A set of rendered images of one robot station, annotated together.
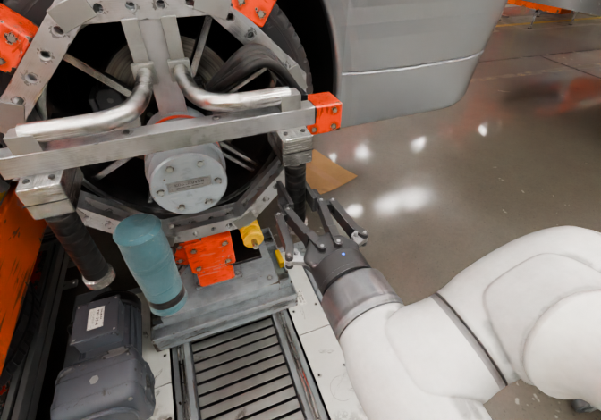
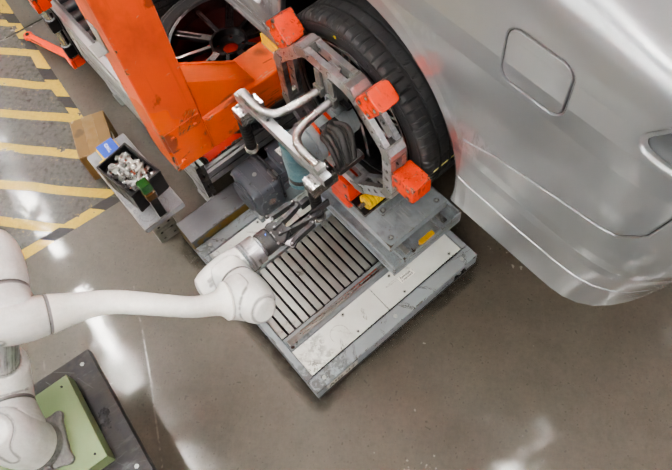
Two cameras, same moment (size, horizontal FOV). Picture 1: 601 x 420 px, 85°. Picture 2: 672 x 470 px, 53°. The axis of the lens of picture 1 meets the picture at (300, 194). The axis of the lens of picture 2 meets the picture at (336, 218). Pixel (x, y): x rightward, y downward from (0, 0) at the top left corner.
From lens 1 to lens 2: 167 cm
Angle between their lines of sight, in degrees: 51
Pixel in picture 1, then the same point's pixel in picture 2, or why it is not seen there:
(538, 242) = (254, 283)
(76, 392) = (245, 171)
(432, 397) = (210, 271)
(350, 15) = (463, 152)
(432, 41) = (532, 228)
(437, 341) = (224, 267)
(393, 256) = (517, 359)
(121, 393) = (252, 192)
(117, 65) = not seen: hidden behind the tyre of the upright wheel
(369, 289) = (247, 247)
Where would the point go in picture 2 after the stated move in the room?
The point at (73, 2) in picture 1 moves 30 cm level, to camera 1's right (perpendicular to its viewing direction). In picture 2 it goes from (300, 50) to (336, 131)
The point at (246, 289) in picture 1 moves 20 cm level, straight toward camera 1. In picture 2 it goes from (372, 225) to (329, 253)
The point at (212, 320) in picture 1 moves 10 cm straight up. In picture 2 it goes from (343, 216) to (341, 203)
